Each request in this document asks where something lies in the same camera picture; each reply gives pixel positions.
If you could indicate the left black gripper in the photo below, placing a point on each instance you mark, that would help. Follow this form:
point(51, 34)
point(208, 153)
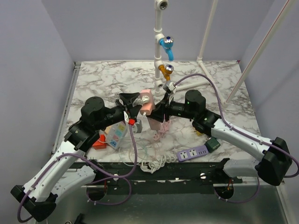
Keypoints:
point(132, 111)

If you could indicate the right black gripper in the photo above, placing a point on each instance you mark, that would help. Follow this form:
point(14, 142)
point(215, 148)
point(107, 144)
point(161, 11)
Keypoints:
point(158, 111)

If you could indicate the orange small plug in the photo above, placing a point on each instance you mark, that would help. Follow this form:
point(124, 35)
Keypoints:
point(147, 109)

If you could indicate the pink power strip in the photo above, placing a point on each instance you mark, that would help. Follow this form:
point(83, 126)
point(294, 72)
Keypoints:
point(147, 97)

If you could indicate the white power strip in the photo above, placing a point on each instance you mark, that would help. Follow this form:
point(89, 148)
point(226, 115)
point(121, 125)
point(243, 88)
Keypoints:
point(116, 135)

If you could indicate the red cube plug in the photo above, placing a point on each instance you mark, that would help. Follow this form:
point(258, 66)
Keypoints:
point(98, 145)

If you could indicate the purple power strip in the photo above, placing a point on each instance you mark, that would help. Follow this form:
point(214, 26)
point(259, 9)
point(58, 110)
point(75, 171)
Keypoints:
point(192, 153)

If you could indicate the green cube plug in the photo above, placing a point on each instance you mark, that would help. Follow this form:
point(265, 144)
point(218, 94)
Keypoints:
point(212, 144)

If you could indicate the beige cube plug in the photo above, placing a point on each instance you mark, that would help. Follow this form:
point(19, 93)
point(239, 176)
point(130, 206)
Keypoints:
point(107, 129)

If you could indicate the yellow cube socket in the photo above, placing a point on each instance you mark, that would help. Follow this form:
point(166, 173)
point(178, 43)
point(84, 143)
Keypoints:
point(198, 133)

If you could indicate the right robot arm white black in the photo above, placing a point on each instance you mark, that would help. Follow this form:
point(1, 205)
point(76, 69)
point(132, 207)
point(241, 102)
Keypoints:
point(271, 157)

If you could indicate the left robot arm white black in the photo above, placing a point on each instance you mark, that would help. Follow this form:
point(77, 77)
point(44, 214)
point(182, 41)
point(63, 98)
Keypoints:
point(37, 201)

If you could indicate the orange faucet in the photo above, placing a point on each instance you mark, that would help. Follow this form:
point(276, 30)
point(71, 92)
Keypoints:
point(166, 70)

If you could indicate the blue faucet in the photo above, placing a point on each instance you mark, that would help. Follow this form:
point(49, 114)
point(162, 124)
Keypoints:
point(167, 44)

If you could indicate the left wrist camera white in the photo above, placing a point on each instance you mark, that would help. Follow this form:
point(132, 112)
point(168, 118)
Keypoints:
point(137, 126)

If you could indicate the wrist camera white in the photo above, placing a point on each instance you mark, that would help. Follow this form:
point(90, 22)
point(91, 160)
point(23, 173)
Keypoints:
point(137, 126)
point(170, 88)

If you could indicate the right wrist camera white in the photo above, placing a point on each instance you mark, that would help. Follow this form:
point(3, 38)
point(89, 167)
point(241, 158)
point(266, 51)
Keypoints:
point(170, 88)

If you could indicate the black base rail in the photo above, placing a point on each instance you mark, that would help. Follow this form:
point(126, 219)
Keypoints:
point(173, 178)

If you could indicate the white pvc pipe frame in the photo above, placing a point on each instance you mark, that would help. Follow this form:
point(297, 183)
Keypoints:
point(161, 5)

